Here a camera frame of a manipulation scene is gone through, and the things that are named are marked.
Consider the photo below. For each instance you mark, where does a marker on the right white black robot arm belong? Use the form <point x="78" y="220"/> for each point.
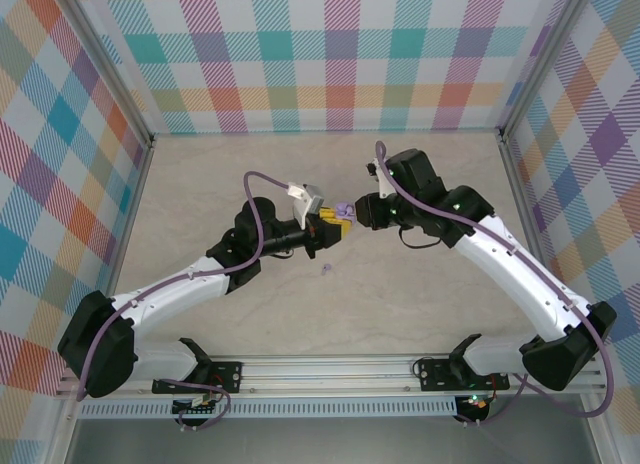
<point x="520" y="274"/>

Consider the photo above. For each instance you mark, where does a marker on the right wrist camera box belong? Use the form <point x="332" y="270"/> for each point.
<point x="385" y="184"/>

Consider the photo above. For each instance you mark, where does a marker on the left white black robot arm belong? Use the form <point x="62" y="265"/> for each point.
<point x="170" y="289"/>

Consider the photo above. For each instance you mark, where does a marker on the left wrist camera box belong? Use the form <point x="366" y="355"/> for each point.
<point x="315" y="199"/>

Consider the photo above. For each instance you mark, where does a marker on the aluminium corner post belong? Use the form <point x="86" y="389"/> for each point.
<point x="545" y="59"/>
<point x="113" y="69"/>

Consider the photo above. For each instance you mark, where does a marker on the aluminium frame leg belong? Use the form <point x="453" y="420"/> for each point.
<point x="62" y="434"/>
<point x="597" y="434"/>

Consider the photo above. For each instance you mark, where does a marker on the black mounting plate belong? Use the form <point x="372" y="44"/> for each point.
<point x="225" y="376"/>
<point x="435" y="376"/>

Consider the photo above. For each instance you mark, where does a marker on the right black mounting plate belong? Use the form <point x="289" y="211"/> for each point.
<point x="435" y="376"/>

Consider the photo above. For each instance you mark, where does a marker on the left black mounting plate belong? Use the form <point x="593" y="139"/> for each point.
<point x="225" y="376"/>

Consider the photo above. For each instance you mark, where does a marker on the purple earbud charging case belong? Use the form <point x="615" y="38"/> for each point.
<point x="345" y="211"/>

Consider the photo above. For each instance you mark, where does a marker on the aluminium side rail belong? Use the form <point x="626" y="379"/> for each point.
<point x="131" y="209"/>
<point x="526" y="209"/>

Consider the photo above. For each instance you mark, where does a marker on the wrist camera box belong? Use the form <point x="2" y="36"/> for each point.
<point x="385" y="184"/>
<point x="315" y="199"/>

